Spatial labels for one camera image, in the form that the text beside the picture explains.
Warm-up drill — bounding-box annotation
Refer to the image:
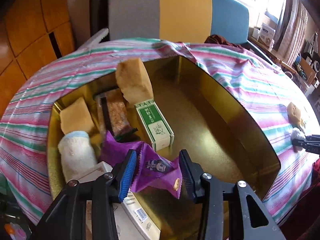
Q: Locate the gold tin box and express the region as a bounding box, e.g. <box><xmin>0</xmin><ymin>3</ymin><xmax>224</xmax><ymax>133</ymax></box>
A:
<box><xmin>46</xmin><ymin>55</ymin><xmax>282</xmax><ymax>240</ymax></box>

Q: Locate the wooden cabinet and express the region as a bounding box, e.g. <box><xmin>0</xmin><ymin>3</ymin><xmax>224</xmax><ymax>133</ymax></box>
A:
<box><xmin>0</xmin><ymin>0</ymin><xmax>75</xmax><ymax>110</ymax></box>

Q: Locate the white barcode box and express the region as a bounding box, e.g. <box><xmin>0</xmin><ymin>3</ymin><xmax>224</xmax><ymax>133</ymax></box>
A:
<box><xmin>121</xmin><ymin>191</ymin><xmax>162</xmax><ymax>240</ymax></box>

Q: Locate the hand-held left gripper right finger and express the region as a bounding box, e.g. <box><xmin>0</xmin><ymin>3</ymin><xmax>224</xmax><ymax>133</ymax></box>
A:
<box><xmin>179</xmin><ymin>149</ymin><xmax>287</xmax><ymax>240</ymax></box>

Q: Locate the grey yellow blue chair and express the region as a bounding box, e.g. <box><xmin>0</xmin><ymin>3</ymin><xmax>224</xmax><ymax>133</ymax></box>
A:
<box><xmin>107</xmin><ymin>0</ymin><xmax>250</xmax><ymax>45</ymax></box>

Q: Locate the striped tablecloth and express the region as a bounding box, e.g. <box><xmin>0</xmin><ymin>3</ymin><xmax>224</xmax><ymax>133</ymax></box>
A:
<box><xmin>0</xmin><ymin>38</ymin><xmax>320</xmax><ymax>228</ymax></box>

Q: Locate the large yellow sponge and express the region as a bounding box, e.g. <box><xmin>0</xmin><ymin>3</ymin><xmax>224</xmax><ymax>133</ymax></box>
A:
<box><xmin>115</xmin><ymin>57</ymin><xmax>154</xmax><ymax>104</ymax></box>

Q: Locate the purple snack packet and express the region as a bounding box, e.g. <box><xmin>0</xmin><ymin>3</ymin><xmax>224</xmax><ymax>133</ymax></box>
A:
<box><xmin>131</xmin><ymin>141</ymin><xmax>183</xmax><ymax>200</ymax></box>
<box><xmin>100</xmin><ymin>130</ymin><xmax>145</xmax><ymax>167</ymax></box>

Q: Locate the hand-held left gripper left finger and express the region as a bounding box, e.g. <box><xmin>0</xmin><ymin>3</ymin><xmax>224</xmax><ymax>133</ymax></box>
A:
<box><xmin>30</xmin><ymin>149</ymin><xmax>138</xmax><ymax>240</ymax></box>

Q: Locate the dark red cloth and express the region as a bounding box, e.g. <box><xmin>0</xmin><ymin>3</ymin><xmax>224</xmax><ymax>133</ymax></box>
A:
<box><xmin>204</xmin><ymin>34</ymin><xmax>243</xmax><ymax>48</ymax></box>

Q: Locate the white towel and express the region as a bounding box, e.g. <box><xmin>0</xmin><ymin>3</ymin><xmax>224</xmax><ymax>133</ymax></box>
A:
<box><xmin>58</xmin><ymin>130</ymin><xmax>98</xmax><ymax>183</ymax></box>

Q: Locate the wooden desk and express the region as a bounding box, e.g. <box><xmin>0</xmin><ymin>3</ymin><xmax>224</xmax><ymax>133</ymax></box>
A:
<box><xmin>247</xmin><ymin>36</ymin><xmax>320</xmax><ymax>98</ymax></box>

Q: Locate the black rolled mat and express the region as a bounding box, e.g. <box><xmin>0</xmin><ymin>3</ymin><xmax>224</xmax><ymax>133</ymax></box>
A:
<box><xmin>89</xmin><ymin>0</ymin><xmax>112</xmax><ymax>39</ymax></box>

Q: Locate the green white paper box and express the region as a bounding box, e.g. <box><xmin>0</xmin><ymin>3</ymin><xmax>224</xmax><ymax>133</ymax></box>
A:
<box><xmin>134</xmin><ymin>99</ymin><xmax>175</xmax><ymax>152</ymax></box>

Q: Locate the person's red clothing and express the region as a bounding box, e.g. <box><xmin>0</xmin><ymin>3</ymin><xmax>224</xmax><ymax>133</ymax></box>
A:
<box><xmin>277</xmin><ymin>180</ymin><xmax>320</xmax><ymax>240</ymax></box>

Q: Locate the striped curtain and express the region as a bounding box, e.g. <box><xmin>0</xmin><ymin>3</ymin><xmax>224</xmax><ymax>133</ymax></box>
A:
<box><xmin>274</xmin><ymin>0</ymin><xmax>310</xmax><ymax>65</ymax></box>

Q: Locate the white chair armrest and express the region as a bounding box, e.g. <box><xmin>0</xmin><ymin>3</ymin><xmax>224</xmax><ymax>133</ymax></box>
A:
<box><xmin>75</xmin><ymin>27</ymin><xmax>110</xmax><ymax>53</ymax></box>

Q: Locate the white bottle orange cap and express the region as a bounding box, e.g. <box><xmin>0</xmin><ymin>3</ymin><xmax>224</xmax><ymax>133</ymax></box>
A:
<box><xmin>5</xmin><ymin>224</ymin><xmax>18</xmax><ymax>238</ymax></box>

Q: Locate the white cardboard box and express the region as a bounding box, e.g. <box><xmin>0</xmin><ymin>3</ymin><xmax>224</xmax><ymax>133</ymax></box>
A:
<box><xmin>259</xmin><ymin>22</ymin><xmax>277</xmax><ymax>43</ymax></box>

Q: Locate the brown cardboard box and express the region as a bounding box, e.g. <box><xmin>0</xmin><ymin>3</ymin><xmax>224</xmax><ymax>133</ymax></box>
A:
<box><xmin>295</xmin><ymin>54</ymin><xmax>318</xmax><ymax>85</ymax></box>

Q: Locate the small yellow sponge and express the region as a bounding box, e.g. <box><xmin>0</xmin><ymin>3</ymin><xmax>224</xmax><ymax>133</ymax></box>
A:
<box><xmin>286</xmin><ymin>101</ymin><xmax>303</xmax><ymax>127</ymax></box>

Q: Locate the white fluffy cloth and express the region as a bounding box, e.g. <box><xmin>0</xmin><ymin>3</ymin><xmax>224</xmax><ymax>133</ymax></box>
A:
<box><xmin>290</xmin><ymin>127</ymin><xmax>307</xmax><ymax>153</ymax></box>

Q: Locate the clear snack bar packet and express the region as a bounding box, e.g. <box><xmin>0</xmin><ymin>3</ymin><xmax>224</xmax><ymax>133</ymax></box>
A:
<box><xmin>94</xmin><ymin>89</ymin><xmax>138</xmax><ymax>140</ymax></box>

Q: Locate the green side table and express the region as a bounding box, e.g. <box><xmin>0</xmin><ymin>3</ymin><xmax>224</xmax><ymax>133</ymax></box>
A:
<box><xmin>0</xmin><ymin>180</ymin><xmax>35</xmax><ymax>240</ymax></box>

